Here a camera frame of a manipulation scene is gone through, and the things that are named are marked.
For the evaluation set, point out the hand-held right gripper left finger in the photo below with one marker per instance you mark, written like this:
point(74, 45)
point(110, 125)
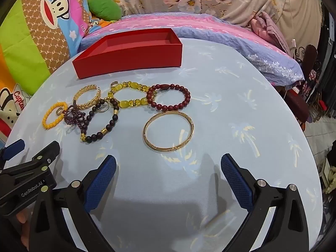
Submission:
point(101, 181)

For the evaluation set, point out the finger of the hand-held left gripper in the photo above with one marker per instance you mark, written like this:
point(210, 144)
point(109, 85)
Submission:
point(50, 151)
point(14, 147)

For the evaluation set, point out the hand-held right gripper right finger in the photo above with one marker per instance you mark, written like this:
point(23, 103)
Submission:
point(236, 181)

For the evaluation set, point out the gold bangle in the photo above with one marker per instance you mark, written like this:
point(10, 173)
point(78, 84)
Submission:
point(170, 151)

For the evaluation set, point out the red cardboard box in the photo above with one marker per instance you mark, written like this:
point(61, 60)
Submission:
point(126, 60)

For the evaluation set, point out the person's left hand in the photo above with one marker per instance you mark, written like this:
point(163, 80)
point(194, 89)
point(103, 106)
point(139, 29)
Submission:
point(25, 223)

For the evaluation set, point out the dark red cushion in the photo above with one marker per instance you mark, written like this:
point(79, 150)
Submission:
point(298, 105)

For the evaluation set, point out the cartoon monkey blanket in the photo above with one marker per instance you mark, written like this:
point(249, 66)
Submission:
point(39, 44)

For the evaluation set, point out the dark metal chair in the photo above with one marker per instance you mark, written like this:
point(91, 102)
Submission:
point(311, 57)

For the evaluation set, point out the green pillow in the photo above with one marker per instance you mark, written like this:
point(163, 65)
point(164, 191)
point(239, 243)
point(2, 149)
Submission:
point(105, 8)

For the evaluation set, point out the folded pink cloth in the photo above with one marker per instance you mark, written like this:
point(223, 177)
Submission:
point(267, 29)

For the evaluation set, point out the pink and blue striped pillow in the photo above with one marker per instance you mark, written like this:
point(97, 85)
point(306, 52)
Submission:
point(210, 26)

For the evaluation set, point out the beige floral cloth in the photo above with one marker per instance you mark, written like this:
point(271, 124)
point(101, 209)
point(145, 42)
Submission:
point(236, 5)

